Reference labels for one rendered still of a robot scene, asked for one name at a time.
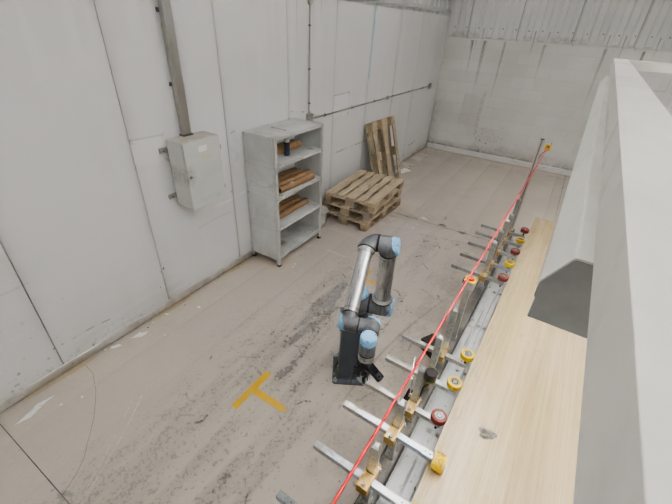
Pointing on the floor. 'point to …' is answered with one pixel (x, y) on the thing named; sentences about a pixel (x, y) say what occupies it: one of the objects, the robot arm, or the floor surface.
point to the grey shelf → (262, 163)
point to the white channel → (630, 304)
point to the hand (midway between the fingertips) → (365, 384)
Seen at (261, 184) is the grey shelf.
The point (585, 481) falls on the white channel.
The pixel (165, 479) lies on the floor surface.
